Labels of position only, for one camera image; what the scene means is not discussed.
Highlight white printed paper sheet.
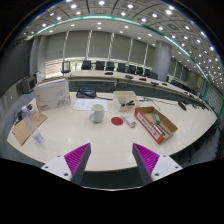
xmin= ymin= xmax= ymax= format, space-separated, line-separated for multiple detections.
xmin=72 ymin=98 xmax=109 ymax=112

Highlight grey box monitor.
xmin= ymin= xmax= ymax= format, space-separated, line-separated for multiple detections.
xmin=16 ymin=75 xmax=37 ymax=95

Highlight black tool in beige box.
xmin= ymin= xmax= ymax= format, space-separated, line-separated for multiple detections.
xmin=120 ymin=99 xmax=136 ymax=108

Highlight flat brown cardboard sheet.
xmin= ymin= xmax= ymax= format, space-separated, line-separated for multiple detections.
xmin=11 ymin=110 xmax=49 ymax=147

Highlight open beige cardboard box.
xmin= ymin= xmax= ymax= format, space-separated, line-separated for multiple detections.
xmin=112 ymin=90 xmax=141 ymax=113

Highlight white ceramic mug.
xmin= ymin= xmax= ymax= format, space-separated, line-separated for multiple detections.
xmin=88 ymin=104 xmax=106 ymax=124

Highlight white remote control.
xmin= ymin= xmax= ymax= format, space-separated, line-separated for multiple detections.
xmin=120 ymin=112 xmax=138 ymax=128

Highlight row of black office chairs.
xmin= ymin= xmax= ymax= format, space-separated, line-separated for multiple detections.
xmin=61 ymin=59 xmax=159 ymax=81

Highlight flat round red coaster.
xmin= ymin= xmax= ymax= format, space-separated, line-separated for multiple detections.
xmin=110 ymin=116 xmax=125 ymax=127

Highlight open brown box, red side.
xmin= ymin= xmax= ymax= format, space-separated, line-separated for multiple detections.
xmin=134 ymin=106 xmax=179 ymax=145

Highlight long curved conference desk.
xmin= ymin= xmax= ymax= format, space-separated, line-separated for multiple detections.
xmin=43 ymin=69 xmax=214 ymax=108

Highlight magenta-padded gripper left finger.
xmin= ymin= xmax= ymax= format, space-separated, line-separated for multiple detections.
xmin=40 ymin=142 xmax=92 ymax=186

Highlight clear plastic water bottle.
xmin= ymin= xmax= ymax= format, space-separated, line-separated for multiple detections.
xmin=21 ymin=105 xmax=45 ymax=145

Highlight black desk phone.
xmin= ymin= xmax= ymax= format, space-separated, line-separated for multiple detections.
xmin=75 ymin=86 xmax=98 ymax=99

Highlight round ceiling lights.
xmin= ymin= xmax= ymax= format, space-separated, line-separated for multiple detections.
xmin=21 ymin=0 xmax=224 ymax=88

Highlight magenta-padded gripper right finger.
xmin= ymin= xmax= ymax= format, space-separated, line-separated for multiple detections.
xmin=131 ymin=142 xmax=184 ymax=186

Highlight large white printed cardboard box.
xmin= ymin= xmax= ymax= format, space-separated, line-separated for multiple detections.
xmin=33 ymin=77 xmax=72 ymax=113

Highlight black power strip with cables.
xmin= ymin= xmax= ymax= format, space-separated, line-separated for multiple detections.
xmin=13 ymin=103 xmax=34 ymax=126

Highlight green board eraser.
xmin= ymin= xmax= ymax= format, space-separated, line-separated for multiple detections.
xmin=152 ymin=113 xmax=162 ymax=125

